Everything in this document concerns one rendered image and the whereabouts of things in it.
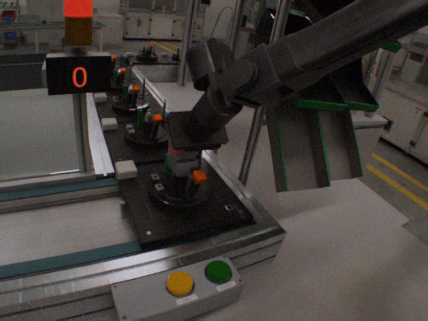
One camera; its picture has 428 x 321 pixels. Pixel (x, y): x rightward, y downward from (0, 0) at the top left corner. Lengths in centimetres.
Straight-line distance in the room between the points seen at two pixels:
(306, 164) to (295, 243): 20
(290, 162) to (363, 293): 36
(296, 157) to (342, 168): 17
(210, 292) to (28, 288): 29
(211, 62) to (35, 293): 44
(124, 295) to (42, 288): 13
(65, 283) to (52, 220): 20
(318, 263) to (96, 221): 52
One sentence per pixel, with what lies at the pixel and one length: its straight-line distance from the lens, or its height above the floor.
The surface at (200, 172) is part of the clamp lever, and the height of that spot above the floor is 107.
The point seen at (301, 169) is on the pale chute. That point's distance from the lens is 69.
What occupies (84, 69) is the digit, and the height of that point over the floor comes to 122.
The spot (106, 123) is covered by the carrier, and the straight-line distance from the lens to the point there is 85.
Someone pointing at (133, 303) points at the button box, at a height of 96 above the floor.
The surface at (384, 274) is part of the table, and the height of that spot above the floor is 86.
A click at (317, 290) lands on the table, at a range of 66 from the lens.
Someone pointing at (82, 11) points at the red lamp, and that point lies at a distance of 53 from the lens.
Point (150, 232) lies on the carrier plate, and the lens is 52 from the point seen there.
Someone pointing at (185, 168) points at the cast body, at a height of 105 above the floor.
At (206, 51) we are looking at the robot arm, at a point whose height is 128.
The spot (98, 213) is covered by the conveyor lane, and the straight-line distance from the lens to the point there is 64.
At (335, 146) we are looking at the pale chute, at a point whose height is 106.
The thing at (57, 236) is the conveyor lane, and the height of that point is 92.
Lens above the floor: 135
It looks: 31 degrees down
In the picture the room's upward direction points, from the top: 10 degrees clockwise
